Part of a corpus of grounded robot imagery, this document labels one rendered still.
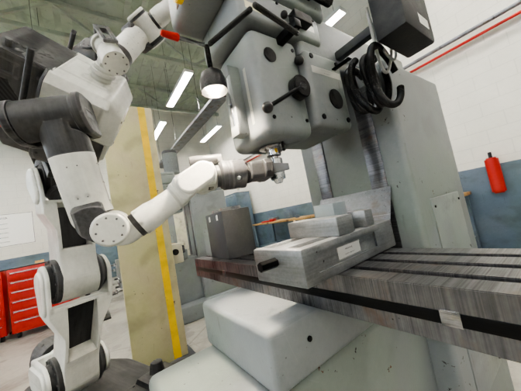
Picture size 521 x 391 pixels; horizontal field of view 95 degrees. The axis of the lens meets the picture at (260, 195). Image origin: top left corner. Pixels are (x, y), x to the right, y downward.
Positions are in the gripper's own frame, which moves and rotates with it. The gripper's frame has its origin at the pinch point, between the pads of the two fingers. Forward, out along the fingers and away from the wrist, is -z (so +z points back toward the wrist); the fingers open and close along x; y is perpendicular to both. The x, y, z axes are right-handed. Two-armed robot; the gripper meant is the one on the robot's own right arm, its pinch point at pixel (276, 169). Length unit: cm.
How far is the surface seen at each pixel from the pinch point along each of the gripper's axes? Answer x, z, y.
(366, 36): -13, -34, -38
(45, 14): 497, 260, -494
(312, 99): -7.3, -13.3, -19.2
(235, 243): 22.3, 13.2, 22.5
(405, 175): -8.2, -42.1, 8.9
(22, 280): 382, 275, 46
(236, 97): -5.7, 10.5, -21.4
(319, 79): -6.5, -17.9, -26.4
